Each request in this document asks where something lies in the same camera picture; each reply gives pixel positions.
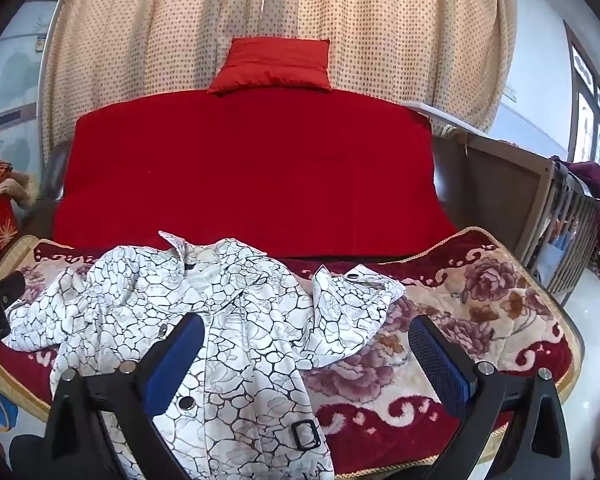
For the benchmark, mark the dark brown leather sofa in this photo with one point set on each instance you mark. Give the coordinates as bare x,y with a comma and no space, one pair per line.
50,180

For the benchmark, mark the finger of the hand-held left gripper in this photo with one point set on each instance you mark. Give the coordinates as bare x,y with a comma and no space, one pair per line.
5,286

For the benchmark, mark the white crackle-print coat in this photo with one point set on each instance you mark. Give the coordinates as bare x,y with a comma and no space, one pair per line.
250,320

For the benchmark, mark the beige fur-trimmed jacket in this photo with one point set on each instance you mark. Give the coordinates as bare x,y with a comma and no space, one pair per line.
17,190

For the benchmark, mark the white wall socket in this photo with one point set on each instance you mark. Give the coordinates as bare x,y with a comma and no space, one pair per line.
511,94

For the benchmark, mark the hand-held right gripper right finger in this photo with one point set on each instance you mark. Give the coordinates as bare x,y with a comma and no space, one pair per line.
437,360

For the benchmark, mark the wooden crib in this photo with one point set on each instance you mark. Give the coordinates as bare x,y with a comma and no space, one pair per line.
505,195

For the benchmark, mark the red sofa cover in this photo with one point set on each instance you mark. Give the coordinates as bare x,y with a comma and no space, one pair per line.
255,175

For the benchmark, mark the floral plush blanket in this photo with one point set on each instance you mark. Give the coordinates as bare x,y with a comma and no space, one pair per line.
480,310

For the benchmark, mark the wooden framed window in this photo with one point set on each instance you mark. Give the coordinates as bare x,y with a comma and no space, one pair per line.
587,100

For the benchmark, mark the red pillow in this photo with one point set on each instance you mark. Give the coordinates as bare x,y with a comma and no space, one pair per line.
275,65

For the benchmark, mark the silver refrigerator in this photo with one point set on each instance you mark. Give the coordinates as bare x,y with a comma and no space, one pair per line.
10,85

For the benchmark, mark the beige dotted curtain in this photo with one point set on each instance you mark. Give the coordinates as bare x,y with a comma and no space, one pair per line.
180,35

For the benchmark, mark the white board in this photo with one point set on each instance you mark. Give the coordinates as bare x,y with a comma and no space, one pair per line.
445,115

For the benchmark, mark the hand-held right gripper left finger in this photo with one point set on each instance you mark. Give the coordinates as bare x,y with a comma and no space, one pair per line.
180,350

